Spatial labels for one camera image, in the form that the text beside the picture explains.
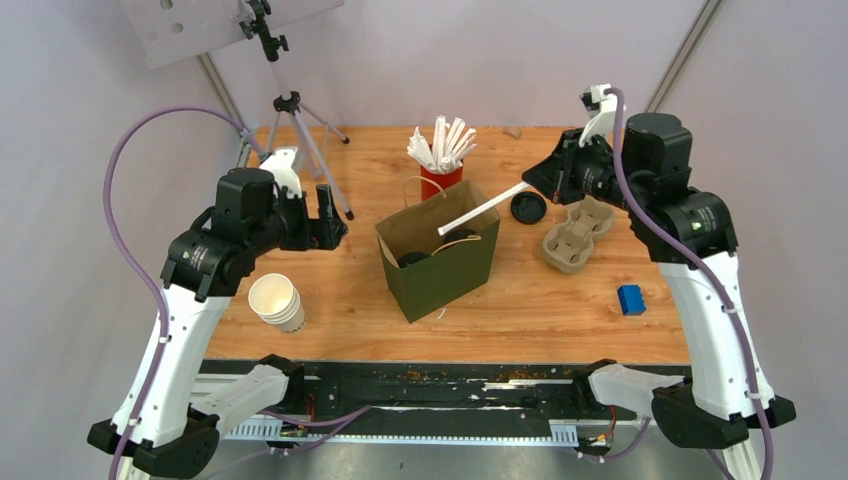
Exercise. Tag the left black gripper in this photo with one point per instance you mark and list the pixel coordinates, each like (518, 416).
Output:
(325, 232)

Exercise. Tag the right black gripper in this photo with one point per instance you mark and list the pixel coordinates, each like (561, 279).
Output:
(553, 175)

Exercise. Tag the single white straw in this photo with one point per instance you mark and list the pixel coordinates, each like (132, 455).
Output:
(479, 210)

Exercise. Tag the black coffee cup lid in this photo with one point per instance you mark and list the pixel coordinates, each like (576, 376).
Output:
(412, 258)

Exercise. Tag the stack of white cups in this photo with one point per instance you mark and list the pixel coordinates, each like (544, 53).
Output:
(275, 299)

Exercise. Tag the green paper bag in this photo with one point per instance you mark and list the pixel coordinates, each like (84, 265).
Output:
(448, 274)

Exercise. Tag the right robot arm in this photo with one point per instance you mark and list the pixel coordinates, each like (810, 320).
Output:
(689, 235)

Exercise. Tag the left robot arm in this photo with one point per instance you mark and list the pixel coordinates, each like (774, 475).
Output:
(158, 428)

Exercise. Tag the white wrapped straws bundle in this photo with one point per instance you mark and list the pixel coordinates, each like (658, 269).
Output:
(451, 142)

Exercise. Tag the red straw holder cup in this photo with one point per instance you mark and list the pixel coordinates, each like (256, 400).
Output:
(433, 183)

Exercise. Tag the blue toy brick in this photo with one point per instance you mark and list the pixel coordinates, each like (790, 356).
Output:
(631, 300)

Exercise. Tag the white perforated board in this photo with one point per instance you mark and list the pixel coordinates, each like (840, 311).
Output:
(171, 31)

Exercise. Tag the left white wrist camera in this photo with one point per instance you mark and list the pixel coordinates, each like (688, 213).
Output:
(281, 163)

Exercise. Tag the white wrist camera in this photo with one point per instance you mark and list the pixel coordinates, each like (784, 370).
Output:
(281, 163)
(601, 108)

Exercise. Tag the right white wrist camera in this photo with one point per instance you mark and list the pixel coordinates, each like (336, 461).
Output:
(601, 108)

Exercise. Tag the silver camera tripod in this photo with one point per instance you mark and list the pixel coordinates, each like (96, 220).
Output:
(253, 23)

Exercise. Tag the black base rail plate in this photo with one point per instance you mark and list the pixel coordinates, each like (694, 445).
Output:
(453, 399)

